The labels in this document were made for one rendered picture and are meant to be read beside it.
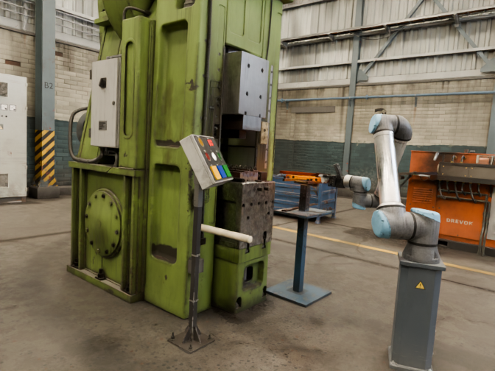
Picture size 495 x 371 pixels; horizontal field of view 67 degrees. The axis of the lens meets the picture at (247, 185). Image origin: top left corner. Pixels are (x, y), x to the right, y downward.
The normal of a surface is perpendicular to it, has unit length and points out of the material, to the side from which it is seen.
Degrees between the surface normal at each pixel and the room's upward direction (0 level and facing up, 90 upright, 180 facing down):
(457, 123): 91
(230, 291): 90
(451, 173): 90
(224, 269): 90
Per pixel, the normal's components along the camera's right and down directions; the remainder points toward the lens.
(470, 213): -0.63, 0.04
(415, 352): -0.37, 0.07
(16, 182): 0.79, 0.11
